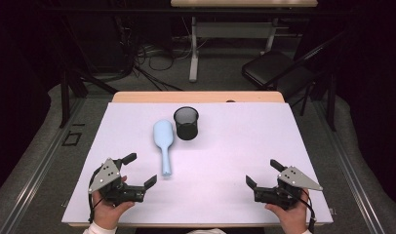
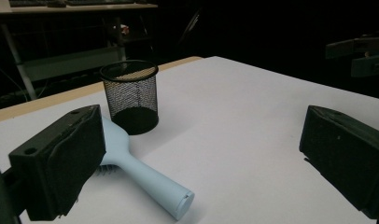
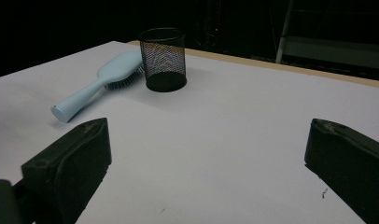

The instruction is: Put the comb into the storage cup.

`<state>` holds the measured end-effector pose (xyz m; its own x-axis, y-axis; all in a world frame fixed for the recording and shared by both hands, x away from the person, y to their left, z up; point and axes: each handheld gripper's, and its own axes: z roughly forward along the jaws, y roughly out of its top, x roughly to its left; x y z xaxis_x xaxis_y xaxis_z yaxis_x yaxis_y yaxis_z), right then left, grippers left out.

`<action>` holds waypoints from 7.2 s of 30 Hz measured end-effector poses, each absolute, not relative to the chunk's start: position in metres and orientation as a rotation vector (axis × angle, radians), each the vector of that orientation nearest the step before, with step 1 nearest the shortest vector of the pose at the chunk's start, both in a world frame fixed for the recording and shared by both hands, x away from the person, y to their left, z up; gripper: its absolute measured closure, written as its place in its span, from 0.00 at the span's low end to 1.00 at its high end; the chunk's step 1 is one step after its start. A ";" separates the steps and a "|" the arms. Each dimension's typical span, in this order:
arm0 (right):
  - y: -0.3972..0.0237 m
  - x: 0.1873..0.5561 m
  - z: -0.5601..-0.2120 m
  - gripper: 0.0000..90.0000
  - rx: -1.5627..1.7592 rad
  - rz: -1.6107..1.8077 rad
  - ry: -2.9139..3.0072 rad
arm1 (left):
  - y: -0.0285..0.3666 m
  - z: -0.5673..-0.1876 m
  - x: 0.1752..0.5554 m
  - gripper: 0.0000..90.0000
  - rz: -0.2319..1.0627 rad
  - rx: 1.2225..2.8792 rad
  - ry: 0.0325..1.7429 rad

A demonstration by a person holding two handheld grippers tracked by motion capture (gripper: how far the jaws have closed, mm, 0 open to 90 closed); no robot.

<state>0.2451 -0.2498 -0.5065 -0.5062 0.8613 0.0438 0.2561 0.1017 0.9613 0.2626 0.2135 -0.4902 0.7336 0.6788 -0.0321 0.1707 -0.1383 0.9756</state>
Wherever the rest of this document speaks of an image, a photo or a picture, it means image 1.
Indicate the black mesh cup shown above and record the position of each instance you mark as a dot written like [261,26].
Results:
[186,130]

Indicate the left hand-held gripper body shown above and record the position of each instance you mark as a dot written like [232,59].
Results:
[105,175]

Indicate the person's white shirt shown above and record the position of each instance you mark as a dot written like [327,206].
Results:
[205,231]

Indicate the person's right hand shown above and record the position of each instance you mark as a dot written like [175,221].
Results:
[293,219]

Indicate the aluminium floor rail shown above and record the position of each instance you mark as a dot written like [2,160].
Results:
[36,172]
[350,170]

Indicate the person's left hand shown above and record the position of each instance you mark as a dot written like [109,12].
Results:
[106,214]

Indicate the dark curtain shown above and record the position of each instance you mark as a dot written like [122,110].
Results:
[375,81]
[17,81]

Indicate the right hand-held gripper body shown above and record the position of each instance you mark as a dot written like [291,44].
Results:
[293,178]

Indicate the white table mat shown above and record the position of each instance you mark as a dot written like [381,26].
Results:
[235,156]

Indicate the black folding chair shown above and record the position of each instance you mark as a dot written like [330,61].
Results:
[270,68]

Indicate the black metal stand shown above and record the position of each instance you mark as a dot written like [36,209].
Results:
[65,104]

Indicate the white desk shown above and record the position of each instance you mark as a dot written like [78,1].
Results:
[231,30]

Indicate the light blue hairbrush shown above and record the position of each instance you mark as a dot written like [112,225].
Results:
[163,133]

